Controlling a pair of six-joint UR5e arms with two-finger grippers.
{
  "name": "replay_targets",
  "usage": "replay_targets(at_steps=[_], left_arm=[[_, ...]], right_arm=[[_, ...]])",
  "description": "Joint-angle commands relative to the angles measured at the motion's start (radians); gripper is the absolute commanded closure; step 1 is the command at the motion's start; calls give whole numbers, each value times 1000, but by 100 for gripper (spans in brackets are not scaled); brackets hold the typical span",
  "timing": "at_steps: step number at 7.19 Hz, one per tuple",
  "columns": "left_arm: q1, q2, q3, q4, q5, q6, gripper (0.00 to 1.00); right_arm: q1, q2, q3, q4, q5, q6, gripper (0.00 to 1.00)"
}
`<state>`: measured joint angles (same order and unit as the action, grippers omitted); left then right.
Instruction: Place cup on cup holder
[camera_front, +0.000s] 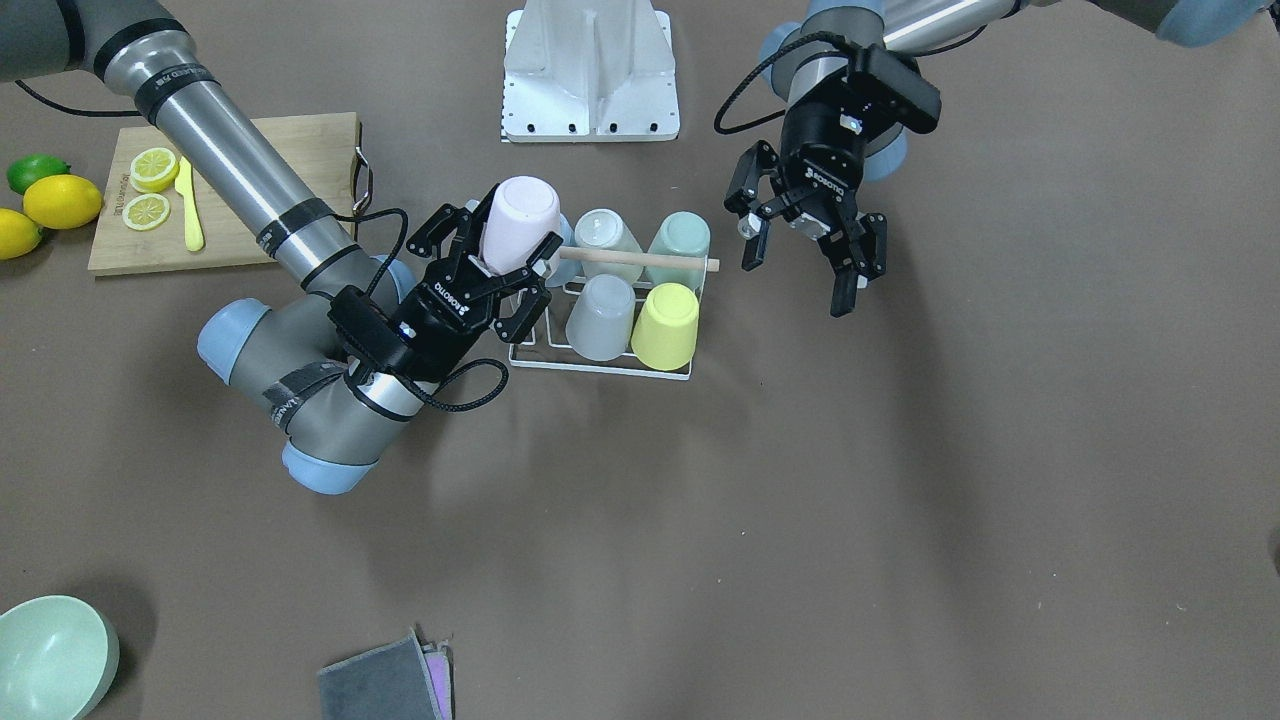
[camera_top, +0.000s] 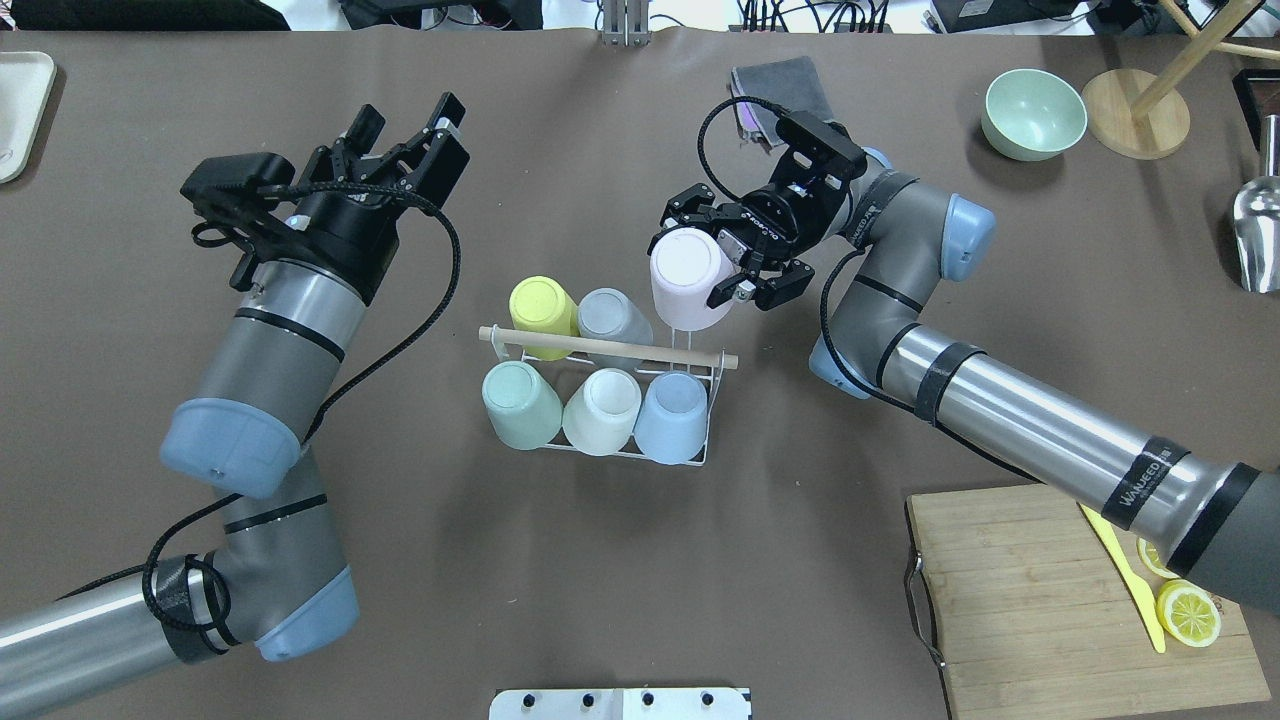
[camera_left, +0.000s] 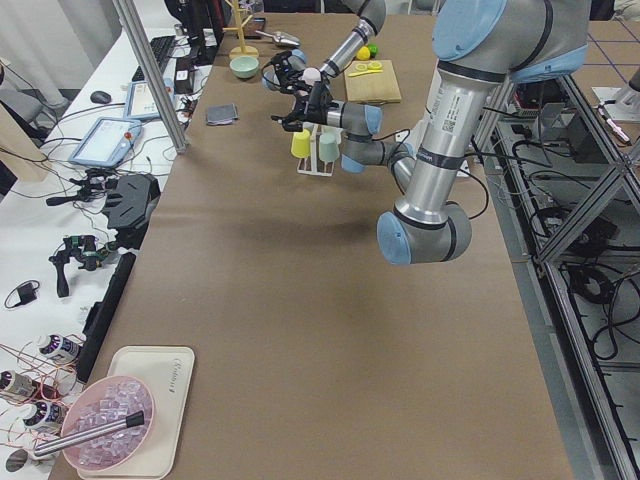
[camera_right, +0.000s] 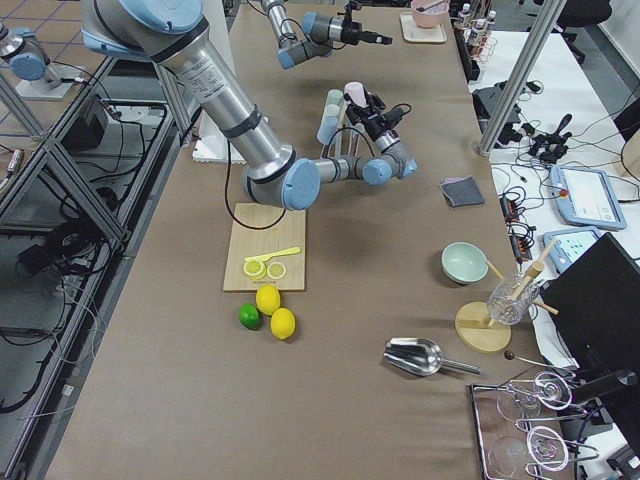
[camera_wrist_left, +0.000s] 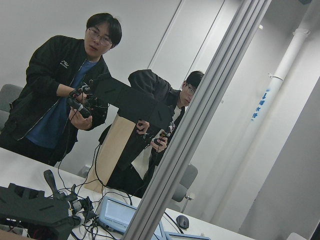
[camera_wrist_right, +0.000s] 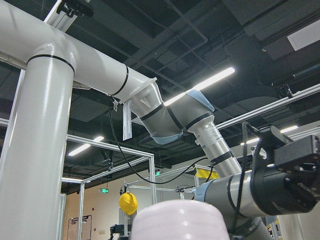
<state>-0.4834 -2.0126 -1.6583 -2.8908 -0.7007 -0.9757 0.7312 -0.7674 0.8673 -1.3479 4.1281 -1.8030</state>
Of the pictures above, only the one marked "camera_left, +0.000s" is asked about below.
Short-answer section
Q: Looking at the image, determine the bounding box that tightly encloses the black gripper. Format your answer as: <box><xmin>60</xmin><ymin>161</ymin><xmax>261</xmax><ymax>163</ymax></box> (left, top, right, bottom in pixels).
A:
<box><xmin>292</xmin><ymin>80</ymin><xmax>338</xmax><ymax>131</ymax></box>
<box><xmin>269</xmin><ymin>49</ymin><xmax>311</xmax><ymax>98</ymax></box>

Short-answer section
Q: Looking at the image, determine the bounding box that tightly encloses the pink plastic cup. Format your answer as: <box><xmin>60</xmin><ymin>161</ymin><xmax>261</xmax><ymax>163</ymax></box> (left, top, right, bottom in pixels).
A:
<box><xmin>301</xmin><ymin>67</ymin><xmax>322</xmax><ymax>87</ymax></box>

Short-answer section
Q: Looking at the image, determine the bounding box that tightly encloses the green plastic cup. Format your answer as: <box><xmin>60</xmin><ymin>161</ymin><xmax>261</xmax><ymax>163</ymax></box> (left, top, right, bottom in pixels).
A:
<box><xmin>318</xmin><ymin>132</ymin><xmax>340</xmax><ymax>163</ymax></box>

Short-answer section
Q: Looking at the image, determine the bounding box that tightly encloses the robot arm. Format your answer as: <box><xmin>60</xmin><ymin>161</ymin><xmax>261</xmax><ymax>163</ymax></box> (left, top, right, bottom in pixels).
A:
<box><xmin>261</xmin><ymin>0</ymin><xmax>386</xmax><ymax>96</ymax></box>
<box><xmin>280</xmin><ymin>1</ymin><xmax>591</xmax><ymax>265</ymax></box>

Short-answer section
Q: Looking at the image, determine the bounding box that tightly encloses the yellow plastic cup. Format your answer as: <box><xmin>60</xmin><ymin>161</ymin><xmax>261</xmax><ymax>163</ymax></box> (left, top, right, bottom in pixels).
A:
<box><xmin>290</xmin><ymin>129</ymin><xmax>311</xmax><ymax>159</ymax></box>

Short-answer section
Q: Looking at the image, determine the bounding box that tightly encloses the green plastic bowl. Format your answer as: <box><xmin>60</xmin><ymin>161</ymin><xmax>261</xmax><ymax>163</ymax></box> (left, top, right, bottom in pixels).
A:
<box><xmin>229</xmin><ymin>55</ymin><xmax>260</xmax><ymax>80</ymax></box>

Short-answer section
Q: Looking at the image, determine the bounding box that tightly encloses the shiny metal scoop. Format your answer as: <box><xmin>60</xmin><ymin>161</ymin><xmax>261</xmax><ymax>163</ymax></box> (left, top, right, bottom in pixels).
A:
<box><xmin>256</xmin><ymin>30</ymin><xmax>301</xmax><ymax>49</ymax></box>

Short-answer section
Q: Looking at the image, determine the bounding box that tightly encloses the wooden stand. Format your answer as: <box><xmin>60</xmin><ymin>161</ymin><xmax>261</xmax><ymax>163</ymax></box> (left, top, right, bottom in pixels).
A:
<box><xmin>223</xmin><ymin>0</ymin><xmax>259</xmax><ymax>60</ymax></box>

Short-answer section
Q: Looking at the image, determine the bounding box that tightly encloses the bamboo cutting board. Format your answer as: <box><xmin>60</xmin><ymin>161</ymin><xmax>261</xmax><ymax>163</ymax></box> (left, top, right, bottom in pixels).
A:
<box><xmin>344</xmin><ymin>60</ymin><xmax>402</xmax><ymax>103</ymax></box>

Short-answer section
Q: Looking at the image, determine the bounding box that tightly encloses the whole yellow lemon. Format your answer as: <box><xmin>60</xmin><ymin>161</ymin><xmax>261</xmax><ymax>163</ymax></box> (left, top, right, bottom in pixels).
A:
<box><xmin>355</xmin><ymin>46</ymin><xmax>371</xmax><ymax>61</ymax></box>

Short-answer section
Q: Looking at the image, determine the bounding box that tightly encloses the grey cleaning cloth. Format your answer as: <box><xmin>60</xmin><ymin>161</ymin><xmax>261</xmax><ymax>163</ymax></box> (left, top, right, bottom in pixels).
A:
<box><xmin>206</xmin><ymin>103</ymin><xmax>238</xmax><ymax>125</ymax></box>

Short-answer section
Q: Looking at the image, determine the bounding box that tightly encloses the yellow plastic knife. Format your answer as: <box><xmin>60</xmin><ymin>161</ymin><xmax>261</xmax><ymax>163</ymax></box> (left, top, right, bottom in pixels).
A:
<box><xmin>347</xmin><ymin>69</ymin><xmax>383</xmax><ymax>78</ymax></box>

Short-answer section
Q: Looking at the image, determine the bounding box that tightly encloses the black keyboard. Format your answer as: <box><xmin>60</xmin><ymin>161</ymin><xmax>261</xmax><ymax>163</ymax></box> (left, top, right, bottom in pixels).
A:
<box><xmin>150</xmin><ymin>35</ymin><xmax>176</xmax><ymax>74</ymax></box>

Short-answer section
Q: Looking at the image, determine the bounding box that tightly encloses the black computer mouse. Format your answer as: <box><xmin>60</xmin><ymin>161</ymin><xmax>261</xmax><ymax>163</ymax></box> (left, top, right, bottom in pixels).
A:
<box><xmin>90</xmin><ymin>90</ymin><xmax>112</xmax><ymax>105</ymax></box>

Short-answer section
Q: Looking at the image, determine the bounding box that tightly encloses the teach pendant tablet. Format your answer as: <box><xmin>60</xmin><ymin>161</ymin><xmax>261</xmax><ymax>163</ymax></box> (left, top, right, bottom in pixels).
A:
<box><xmin>69</xmin><ymin>117</ymin><xmax>142</xmax><ymax>167</ymax></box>

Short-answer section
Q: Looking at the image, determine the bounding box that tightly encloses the white plastic tray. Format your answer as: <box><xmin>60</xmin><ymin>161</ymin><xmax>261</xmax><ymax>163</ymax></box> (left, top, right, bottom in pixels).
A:
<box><xmin>77</xmin><ymin>346</ymin><xmax>195</xmax><ymax>479</ymax></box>

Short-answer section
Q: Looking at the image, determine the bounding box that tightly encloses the pink bowl of ice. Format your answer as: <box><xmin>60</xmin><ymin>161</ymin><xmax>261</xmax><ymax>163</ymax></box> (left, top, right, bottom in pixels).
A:
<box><xmin>60</xmin><ymin>375</ymin><xmax>156</xmax><ymax>472</ymax></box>

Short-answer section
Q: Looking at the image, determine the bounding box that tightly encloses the metal rod tool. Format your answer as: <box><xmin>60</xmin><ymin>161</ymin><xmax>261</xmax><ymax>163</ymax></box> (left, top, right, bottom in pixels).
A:
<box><xmin>33</xmin><ymin>410</ymin><xmax>145</xmax><ymax>458</ymax></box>

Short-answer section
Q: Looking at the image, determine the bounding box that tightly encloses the white wire cup holder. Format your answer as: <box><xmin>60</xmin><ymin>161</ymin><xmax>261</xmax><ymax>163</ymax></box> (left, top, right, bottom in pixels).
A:
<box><xmin>297</xmin><ymin>123</ymin><xmax>342</xmax><ymax>177</ymax></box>

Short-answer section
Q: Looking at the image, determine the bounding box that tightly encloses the aluminium frame post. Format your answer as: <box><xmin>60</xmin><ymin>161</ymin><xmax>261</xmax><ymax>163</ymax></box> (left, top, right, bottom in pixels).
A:
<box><xmin>112</xmin><ymin>0</ymin><xmax>187</xmax><ymax>154</ymax></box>

